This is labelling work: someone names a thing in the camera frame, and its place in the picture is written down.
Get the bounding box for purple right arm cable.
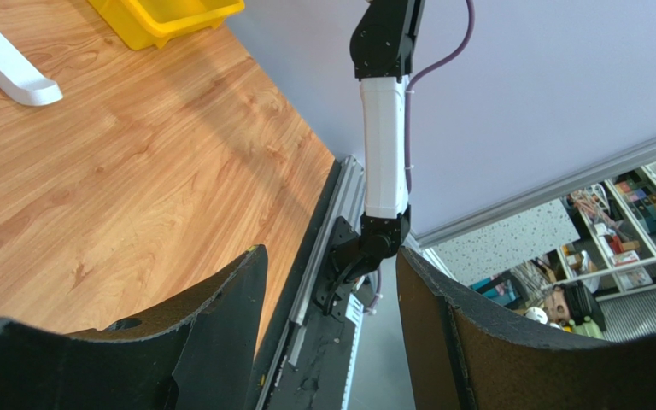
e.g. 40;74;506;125
365;0;476;315

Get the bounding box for metal rack pole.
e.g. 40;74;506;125
0;33;63;107

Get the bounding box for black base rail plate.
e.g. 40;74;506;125
244;156;365;409

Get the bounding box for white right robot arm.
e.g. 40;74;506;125
314;0;424;319

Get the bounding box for yellow plastic bin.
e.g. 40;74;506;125
89;0;245;50

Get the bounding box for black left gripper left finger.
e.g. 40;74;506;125
0;245;268;409

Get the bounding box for background storage shelves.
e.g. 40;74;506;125
470;161;656;341

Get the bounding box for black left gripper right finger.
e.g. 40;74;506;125
396;248;656;409

